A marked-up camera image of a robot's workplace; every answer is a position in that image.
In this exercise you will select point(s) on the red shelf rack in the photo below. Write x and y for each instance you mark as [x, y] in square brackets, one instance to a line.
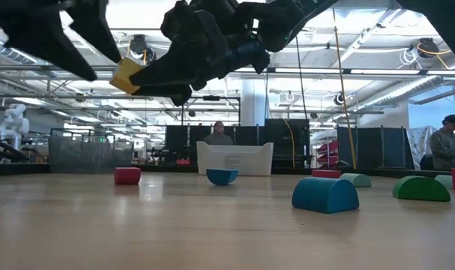
[331, 148]

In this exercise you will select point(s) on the light blue half-cylinder block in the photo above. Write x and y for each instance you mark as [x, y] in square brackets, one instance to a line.
[445, 182]
[358, 180]

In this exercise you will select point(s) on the white plastic bin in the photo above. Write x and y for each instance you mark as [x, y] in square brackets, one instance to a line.
[249, 159]

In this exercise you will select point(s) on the red half-cylinder block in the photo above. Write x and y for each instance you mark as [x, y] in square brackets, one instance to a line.
[326, 173]
[127, 176]

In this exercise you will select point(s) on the person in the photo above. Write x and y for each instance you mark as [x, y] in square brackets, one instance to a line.
[217, 138]
[446, 150]

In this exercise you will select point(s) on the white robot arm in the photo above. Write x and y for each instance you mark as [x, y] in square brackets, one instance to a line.
[14, 125]

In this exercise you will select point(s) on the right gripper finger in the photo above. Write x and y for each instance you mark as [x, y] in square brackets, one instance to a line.
[174, 73]
[174, 93]

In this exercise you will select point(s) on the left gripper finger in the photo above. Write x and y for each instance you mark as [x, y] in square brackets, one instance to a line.
[43, 41]
[94, 22]

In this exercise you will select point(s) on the clear grey plastic bin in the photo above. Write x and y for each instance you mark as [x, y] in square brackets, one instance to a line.
[90, 155]

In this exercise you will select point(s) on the black partition panel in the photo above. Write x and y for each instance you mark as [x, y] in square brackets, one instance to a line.
[178, 142]

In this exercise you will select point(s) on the yellow wooden cube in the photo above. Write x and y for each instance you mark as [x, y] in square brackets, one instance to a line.
[124, 77]

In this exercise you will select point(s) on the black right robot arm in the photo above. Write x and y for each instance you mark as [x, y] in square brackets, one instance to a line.
[287, 22]

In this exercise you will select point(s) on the black metal gantry frame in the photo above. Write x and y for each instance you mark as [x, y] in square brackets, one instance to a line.
[211, 98]

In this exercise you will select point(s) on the green half-cylinder block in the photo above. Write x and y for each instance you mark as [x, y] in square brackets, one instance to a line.
[420, 189]

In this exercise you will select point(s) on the small pink object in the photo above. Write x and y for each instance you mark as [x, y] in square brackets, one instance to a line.
[183, 162]

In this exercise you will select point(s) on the black tall cabinet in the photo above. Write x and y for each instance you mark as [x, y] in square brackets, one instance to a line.
[277, 142]

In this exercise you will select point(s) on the white patterned cloth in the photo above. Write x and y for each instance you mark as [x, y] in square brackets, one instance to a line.
[418, 142]

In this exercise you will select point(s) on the dark blue partition panel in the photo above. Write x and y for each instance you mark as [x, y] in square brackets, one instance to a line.
[384, 148]

